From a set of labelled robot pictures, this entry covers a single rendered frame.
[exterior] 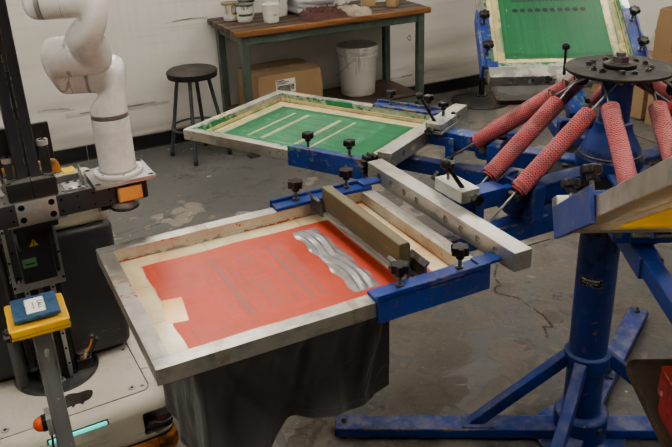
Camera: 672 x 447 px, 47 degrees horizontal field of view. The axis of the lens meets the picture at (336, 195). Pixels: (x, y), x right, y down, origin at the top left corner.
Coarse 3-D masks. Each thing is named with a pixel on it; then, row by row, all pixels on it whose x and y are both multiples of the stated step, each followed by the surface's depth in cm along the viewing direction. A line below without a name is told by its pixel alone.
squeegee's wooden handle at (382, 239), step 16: (336, 192) 204; (336, 208) 202; (352, 208) 194; (352, 224) 195; (368, 224) 187; (384, 224) 185; (368, 240) 189; (384, 240) 181; (400, 240) 177; (384, 256) 183; (400, 256) 176
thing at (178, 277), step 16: (320, 224) 211; (256, 240) 203; (272, 240) 203; (288, 240) 202; (336, 240) 201; (352, 240) 201; (192, 256) 196; (208, 256) 196; (304, 256) 194; (144, 272) 189; (160, 272) 189; (176, 272) 189; (192, 272) 188; (160, 288) 182; (176, 288) 181; (192, 288) 181; (208, 288) 181
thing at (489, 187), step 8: (480, 184) 210; (488, 184) 210; (496, 184) 210; (480, 192) 205; (488, 192) 206; (496, 192) 207; (504, 192) 208; (488, 200) 207; (496, 200) 208; (504, 200) 209; (472, 208) 205
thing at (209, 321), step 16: (352, 256) 193; (368, 256) 193; (320, 272) 186; (384, 272) 185; (336, 288) 179; (368, 288) 178; (192, 304) 175; (208, 304) 174; (304, 304) 173; (320, 304) 172; (192, 320) 168; (208, 320) 168; (224, 320) 168; (240, 320) 168; (256, 320) 167; (272, 320) 167; (192, 336) 163; (208, 336) 162; (224, 336) 162
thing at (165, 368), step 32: (224, 224) 205; (256, 224) 209; (416, 224) 200; (128, 256) 195; (448, 256) 186; (128, 288) 175; (128, 320) 166; (288, 320) 161; (320, 320) 160; (352, 320) 164; (160, 352) 152; (192, 352) 151; (224, 352) 152; (256, 352) 156; (160, 384) 148
